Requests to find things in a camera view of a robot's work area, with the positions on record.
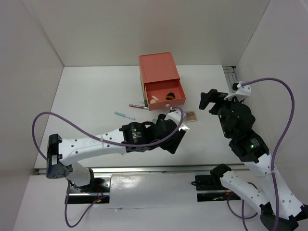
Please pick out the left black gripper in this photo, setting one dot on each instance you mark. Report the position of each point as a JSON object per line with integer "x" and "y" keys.
{"x": 171, "y": 146}

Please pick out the three-drawer organizer box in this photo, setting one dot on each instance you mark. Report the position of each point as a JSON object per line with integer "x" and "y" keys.
{"x": 157, "y": 67}

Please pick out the light blue eyeliner pencil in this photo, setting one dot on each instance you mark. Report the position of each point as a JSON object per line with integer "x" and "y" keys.
{"x": 124, "y": 115}

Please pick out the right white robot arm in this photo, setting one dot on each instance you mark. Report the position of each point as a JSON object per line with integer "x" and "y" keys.
{"x": 276, "y": 205}

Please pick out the round pink powder puff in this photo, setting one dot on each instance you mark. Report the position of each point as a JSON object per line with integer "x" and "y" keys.
{"x": 155, "y": 98}

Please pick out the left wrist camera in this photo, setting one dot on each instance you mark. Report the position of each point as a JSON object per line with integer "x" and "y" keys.
{"x": 176, "y": 115}

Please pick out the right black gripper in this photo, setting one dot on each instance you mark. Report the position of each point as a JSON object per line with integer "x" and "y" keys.
{"x": 212, "y": 95}

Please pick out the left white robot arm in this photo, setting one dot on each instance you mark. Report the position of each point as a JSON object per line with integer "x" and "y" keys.
{"x": 64, "y": 155}

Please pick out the red lip gloss tube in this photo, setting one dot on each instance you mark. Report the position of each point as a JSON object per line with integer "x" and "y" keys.
{"x": 138, "y": 106}

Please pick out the salmon top drawer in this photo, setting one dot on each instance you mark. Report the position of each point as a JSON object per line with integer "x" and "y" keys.
{"x": 161, "y": 89}

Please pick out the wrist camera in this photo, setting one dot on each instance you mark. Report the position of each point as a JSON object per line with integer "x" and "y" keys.
{"x": 176, "y": 115}
{"x": 243, "y": 91}

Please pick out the eyeshadow palette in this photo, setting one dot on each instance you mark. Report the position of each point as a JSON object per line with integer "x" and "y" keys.
{"x": 190, "y": 116}

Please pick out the aluminium front rail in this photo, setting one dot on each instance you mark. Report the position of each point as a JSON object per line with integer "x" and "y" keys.
{"x": 163, "y": 169}

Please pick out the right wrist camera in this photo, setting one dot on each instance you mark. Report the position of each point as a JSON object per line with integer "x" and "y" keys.
{"x": 243, "y": 91}

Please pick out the black orange makeup brush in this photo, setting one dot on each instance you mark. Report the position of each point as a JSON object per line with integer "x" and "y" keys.
{"x": 170, "y": 96}

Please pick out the sticker packet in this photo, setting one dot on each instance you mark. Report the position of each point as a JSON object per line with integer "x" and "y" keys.
{"x": 184, "y": 127}

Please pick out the aluminium side rail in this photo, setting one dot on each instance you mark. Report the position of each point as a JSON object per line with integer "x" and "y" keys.
{"x": 230, "y": 74}

